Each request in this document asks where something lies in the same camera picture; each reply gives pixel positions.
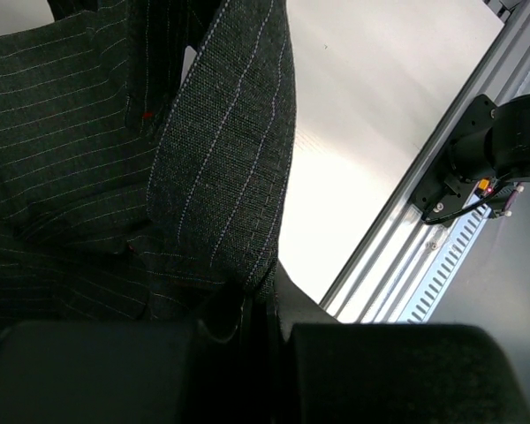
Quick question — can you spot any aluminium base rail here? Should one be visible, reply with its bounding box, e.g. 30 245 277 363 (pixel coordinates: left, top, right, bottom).
320 1 530 323

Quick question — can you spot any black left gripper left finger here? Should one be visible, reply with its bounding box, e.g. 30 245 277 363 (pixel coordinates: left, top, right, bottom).
0 286 245 423

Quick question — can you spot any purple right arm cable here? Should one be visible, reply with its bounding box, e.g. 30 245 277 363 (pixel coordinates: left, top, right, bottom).
503 185 526 220

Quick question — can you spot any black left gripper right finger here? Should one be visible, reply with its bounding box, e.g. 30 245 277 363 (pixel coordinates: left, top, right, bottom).
268 268 530 423

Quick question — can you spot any white slotted cable duct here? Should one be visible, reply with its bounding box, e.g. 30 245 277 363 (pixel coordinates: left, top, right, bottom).
390 206 490 324

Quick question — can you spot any dark pinstriped shirt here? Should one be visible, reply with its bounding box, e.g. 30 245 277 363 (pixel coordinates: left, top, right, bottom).
0 1 296 334

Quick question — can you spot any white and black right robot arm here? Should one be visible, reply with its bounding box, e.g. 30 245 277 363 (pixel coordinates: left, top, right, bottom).
448 95 530 182

